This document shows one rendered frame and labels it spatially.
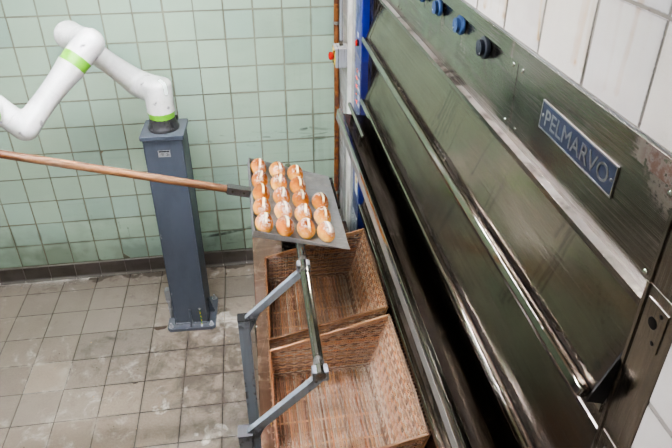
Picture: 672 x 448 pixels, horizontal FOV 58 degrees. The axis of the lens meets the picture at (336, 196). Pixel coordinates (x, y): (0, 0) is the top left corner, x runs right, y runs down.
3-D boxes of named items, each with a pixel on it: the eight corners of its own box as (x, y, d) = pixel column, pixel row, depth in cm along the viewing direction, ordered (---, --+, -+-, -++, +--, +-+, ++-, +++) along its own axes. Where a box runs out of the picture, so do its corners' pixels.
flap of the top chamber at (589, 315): (370, 44, 242) (389, -5, 233) (599, 400, 90) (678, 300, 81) (360, 40, 241) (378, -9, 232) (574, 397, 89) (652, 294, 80)
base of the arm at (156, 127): (154, 113, 308) (152, 102, 305) (183, 111, 310) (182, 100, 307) (145, 134, 286) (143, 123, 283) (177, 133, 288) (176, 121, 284)
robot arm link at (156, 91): (162, 107, 299) (156, 70, 290) (181, 115, 291) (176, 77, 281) (139, 115, 291) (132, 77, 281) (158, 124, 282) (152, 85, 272)
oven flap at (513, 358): (368, 104, 255) (386, 61, 247) (564, 503, 104) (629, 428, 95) (359, 101, 254) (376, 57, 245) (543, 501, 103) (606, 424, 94)
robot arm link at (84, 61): (99, 37, 260) (78, 18, 250) (116, 43, 253) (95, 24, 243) (74, 71, 256) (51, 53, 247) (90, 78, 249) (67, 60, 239)
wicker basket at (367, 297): (364, 273, 296) (366, 226, 282) (387, 358, 248) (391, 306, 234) (264, 281, 291) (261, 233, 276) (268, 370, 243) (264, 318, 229)
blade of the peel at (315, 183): (251, 237, 211) (253, 230, 209) (247, 163, 257) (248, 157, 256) (349, 250, 220) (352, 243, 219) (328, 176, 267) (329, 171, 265)
